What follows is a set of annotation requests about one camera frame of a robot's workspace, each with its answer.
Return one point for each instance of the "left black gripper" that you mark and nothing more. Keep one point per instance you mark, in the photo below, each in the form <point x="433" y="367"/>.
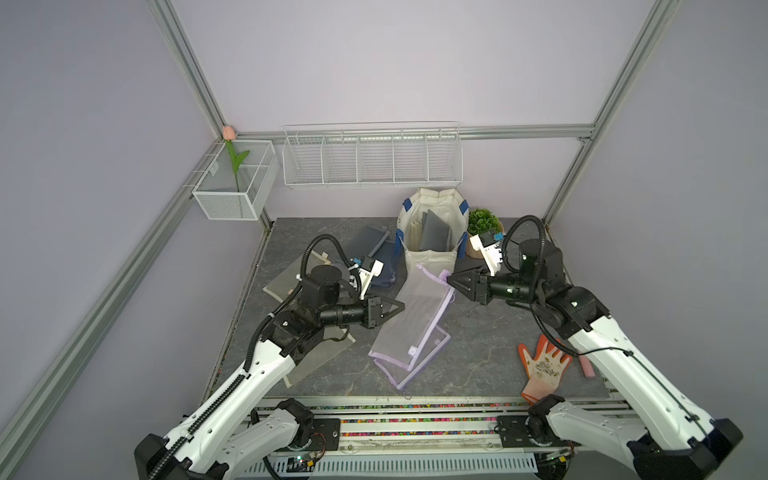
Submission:
<point x="371" y="307"/>

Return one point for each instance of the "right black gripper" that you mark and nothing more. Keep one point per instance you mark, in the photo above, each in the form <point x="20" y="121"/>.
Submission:
<point x="479" y="283"/>

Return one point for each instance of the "yellow mesh pouch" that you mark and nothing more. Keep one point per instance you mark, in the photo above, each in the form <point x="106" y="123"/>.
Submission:
<point x="283" y="284"/>
<point x="415" y="235"/>
<point x="335" y="340"/>

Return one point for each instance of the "dark blue mesh pouch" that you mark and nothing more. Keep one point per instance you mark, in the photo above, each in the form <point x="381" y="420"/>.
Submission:
<point x="388" y="254"/>

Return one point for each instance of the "dark grey mesh pouch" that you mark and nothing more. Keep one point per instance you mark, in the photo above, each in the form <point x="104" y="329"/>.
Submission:
<point x="437" y="233"/>

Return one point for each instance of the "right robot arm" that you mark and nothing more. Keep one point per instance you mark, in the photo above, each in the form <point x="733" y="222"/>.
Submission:
<point x="672" y="438"/>

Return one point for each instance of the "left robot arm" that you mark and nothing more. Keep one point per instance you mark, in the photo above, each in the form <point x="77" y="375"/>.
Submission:
<point x="209" y="443"/>

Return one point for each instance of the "cream canvas tote bag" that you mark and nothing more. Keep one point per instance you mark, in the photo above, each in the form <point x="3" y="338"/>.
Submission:
<point x="453" y="209"/>

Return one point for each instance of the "green plant in pot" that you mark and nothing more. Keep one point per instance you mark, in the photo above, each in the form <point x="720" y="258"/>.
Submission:
<point x="481" y="221"/>

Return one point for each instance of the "red patterned garden glove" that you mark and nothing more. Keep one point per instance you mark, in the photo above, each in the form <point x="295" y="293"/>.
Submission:
<point x="544" y="368"/>

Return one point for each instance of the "artificial pink tulip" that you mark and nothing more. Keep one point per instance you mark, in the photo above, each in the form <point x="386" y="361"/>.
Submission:
<point x="237" y="158"/>

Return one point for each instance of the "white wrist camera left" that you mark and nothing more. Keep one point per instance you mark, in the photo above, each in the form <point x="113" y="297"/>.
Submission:
<point x="363" y="272"/>

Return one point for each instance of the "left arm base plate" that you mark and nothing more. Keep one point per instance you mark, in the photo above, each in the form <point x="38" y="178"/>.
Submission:
<point x="322" y="434"/>

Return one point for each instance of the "small white wire basket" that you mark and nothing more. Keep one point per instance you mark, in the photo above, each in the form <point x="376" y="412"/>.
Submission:
<point x="215" y="191"/>

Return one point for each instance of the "long white wire shelf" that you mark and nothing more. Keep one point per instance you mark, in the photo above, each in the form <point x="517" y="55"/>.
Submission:
<point x="381" y="154"/>

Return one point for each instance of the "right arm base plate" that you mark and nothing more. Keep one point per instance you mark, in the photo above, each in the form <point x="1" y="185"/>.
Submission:
<point x="525" y="431"/>

